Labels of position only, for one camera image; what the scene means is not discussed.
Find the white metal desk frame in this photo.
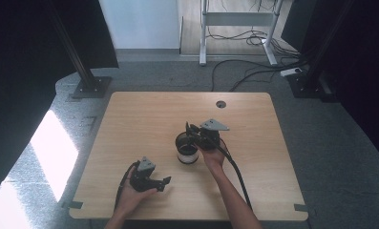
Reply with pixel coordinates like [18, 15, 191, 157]
[199, 0, 285, 67]

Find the hand-held gripper cable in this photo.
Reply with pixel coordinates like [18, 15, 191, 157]
[114, 160, 141, 214]
[213, 135, 254, 212]

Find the person's left hand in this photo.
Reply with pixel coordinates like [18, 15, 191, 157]
[114, 167, 158, 218]

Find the dark tape piece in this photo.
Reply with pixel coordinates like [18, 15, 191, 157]
[61, 200, 84, 211]
[293, 203, 309, 214]

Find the tangled black cable bundle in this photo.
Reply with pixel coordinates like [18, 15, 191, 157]
[206, 26, 302, 59]

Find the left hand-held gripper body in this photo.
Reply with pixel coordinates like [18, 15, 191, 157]
[129, 156, 161, 193]

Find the black metal stand post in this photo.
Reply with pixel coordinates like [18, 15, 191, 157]
[286, 0, 358, 100]
[47, 0, 113, 100]

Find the black curtain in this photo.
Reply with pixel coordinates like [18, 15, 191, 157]
[281, 0, 379, 167]
[0, 0, 120, 208]

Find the right hand-held gripper cable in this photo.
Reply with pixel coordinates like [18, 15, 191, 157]
[213, 135, 254, 212]

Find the left hand-held gripper cable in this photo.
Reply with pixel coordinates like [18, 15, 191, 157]
[114, 160, 141, 214]

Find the dark pen holder cup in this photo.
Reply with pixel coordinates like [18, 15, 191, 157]
[175, 131, 200, 165]

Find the white power strip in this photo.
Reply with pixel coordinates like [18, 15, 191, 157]
[279, 67, 304, 78]

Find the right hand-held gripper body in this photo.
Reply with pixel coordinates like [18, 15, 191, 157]
[195, 118, 230, 152]

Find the long black floor cable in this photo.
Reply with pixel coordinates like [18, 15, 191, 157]
[210, 58, 307, 94]

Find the person's right hand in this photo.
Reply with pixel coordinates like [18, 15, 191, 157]
[198, 143, 228, 172]

